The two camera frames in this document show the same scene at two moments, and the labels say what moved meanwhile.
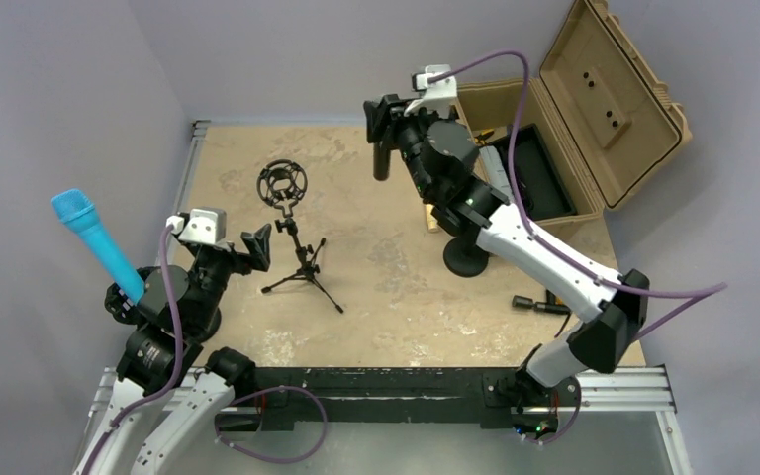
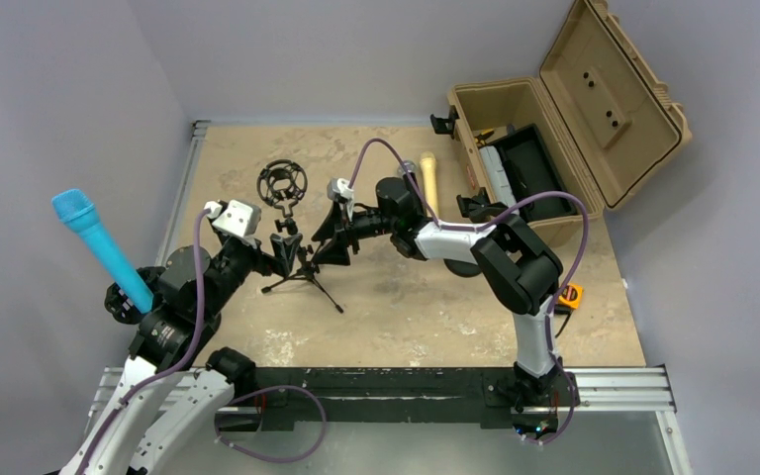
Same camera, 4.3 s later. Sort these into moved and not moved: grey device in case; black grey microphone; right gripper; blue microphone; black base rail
Moved: right gripper; black grey microphone
Not moved: blue microphone; black base rail; grey device in case
